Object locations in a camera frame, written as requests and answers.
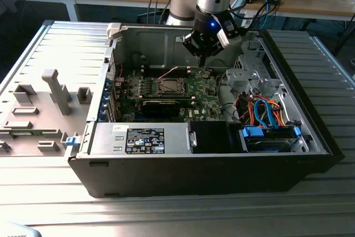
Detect blue flat wire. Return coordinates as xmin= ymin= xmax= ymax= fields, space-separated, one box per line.
xmin=253 ymin=97 xmax=278 ymax=129

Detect blue plastic latch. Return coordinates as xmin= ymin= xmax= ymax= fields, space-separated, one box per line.
xmin=65 ymin=136 xmax=80 ymax=148

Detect black graphics card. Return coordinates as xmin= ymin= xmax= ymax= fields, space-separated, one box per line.
xmin=141 ymin=98 xmax=181 ymax=118

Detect green RAM stick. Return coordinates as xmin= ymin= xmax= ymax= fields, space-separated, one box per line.
xmin=11 ymin=130 xmax=36 ymax=137

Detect grey power supply unit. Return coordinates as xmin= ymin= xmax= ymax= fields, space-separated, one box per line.
xmin=88 ymin=122 xmax=192 ymax=156

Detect silver CPU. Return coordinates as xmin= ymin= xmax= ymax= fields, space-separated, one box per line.
xmin=163 ymin=80 xmax=181 ymax=93

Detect orange wire bundle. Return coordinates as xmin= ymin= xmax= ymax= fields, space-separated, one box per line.
xmin=246 ymin=95 xmax=288 ymax=128

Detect beige plastic latch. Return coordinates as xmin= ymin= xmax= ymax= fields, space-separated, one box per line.
xmin=106 ymin=23 xmax=123 ymax=39

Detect black plastic air shroud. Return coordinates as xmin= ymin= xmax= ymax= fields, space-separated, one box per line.
xmin=191 ymin=120 xmax=232 ymax=154

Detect CPU socket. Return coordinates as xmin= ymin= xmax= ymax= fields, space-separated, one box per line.
xmin=156 ymin=77 xmax=189 ymax=96

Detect silver metal disk bay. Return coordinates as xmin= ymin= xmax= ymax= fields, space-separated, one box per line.
xmin=226 ymin=39 xmax=283 ymax=96

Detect blue hanging cable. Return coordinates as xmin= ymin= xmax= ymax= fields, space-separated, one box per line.
xmin=260 ymin=0 xmax=278 ymax=30

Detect grey parts rack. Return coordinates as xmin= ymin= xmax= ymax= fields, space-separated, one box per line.
xmin=0 ymin=69 xmax=94 ymax=157

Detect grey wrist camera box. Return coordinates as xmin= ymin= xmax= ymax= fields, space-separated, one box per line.
xmin=216 ymin=19 xmax=242 ymax=49

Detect green motherboard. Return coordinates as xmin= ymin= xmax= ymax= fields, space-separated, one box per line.
xmin=120 ymin=67 xmax=232 ymax=123

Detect black PC case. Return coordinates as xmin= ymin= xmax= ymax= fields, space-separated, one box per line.
xmin=68 ymin=22 xmax=346 ymax=199

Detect metal socket cover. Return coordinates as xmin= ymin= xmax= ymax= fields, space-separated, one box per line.
xmin=157 ymin=77 xmax=189 ymax=95

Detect red wire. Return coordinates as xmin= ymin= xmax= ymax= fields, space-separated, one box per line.
xmin=115 ymin=63 xmax=125 ymax=80

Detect hard disk in blue carrier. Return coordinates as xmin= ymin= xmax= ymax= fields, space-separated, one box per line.
xmin=239 ymin=125 xmax=302 ymax=153

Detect pale grey device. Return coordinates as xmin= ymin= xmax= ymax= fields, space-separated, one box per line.
xmin=0 ymin=221 xmax=43 ymax=237

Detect white labelled adapter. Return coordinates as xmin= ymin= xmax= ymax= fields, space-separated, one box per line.
xmin=240 ymin=14 xmax=255 ymax=29

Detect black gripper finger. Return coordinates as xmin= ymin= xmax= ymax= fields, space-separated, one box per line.
xmin=182 ymin=33 xmax=205 ymax=67
xmin=204 ymin=43 xmax=224 ymax=67

